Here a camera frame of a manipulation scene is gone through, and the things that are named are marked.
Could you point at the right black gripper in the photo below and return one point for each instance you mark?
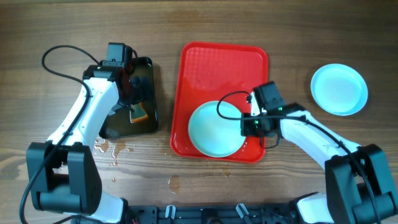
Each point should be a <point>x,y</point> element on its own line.
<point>246,130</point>

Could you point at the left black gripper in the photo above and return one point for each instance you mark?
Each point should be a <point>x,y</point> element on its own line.
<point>142,90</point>

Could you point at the orange green sponge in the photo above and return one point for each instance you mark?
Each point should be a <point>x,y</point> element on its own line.
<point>138,113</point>

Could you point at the light blue plate top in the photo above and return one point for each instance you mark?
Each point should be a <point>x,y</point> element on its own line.
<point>214,130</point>

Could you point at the light blue plate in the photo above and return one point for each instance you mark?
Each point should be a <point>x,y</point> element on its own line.
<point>339,89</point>
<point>214,130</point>

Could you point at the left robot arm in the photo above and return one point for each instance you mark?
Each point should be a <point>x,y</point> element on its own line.
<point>63,176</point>

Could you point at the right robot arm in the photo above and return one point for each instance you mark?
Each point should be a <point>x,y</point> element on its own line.
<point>359,183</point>

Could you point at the black water tray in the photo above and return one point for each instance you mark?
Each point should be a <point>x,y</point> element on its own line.
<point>118,124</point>

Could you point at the red plastic tray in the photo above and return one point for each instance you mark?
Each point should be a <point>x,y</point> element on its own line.
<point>209,71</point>

